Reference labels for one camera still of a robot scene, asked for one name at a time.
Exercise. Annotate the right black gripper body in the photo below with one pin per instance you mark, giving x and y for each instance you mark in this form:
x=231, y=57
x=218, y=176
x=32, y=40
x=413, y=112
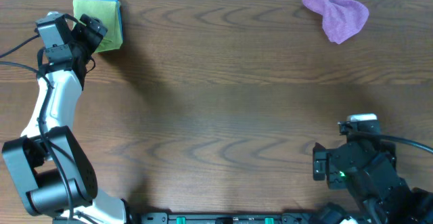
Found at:
x=321, y=155

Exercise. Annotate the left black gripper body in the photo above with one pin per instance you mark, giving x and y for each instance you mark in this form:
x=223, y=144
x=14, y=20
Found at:
x=86, y=40

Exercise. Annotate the green microfiber cloth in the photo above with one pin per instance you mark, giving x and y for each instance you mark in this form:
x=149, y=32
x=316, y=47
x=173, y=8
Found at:
x=94, y=9

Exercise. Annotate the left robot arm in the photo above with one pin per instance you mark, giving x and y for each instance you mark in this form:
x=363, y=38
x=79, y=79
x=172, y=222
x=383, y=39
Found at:
x=49, y=169

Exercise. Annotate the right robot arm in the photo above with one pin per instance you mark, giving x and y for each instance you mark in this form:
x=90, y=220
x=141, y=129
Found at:
x=368, y=171

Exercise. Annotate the folded blue cloth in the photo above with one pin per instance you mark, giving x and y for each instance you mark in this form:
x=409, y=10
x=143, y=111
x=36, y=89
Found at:
x=113, y=22

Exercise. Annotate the purple microfiber cloth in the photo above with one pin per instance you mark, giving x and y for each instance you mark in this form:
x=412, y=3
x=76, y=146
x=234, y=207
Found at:
x=341, y=19

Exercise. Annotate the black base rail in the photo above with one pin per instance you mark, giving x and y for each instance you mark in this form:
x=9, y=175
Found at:
x=165, y=218

